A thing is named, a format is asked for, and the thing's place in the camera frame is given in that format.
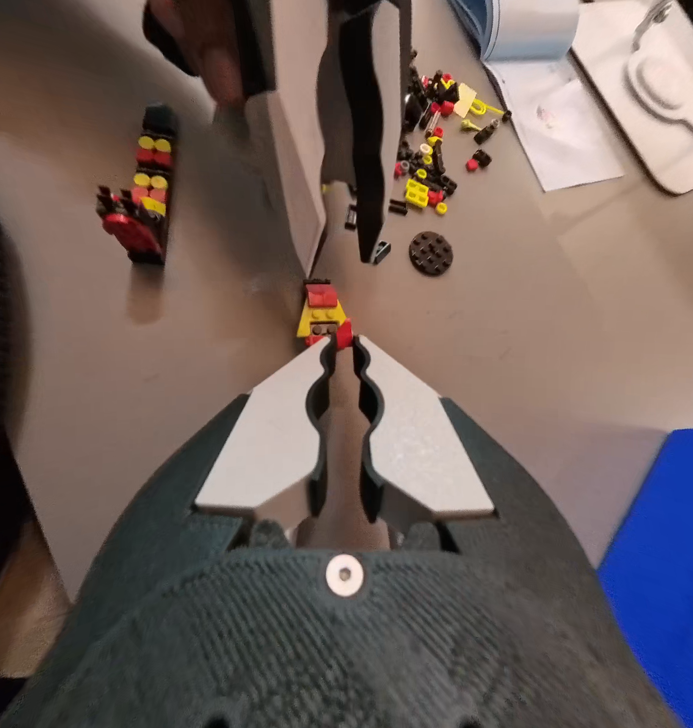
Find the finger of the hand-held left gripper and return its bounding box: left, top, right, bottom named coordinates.
left=245, top=0, right=329, bottom=281
left=318, top=0, right=414, bottom=265

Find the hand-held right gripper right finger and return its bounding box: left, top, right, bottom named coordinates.
left=352, top=336, right=498, bottom=547

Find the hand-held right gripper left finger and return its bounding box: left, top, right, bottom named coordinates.
left=194, top=336, right=331, bottom=544

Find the pile of lego pieces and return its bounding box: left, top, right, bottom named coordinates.
left=393, top=51, right=512, bottom=217

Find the yellow red lego car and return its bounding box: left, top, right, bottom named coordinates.
left=297, top=279, right=353, bottom=348

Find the open lego instruction booklet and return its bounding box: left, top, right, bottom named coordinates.
left=449, top=0, right=626, bottom=193

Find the long black red yellow lego build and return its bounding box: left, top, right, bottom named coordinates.
left=96, top=104, right=180, bottom=266

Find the black round lego plate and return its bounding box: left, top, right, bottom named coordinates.
left=409, top=230, right=454, bottom=278

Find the person's left hand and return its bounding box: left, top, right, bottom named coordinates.
left=147, top=0, right=246, bottom=111

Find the white stand base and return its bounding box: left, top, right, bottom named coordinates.
left=571, top=0, right=693, bottom=197

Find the blue plastic bin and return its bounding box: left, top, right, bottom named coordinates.
left=597, top=428, right=693, bottom=728

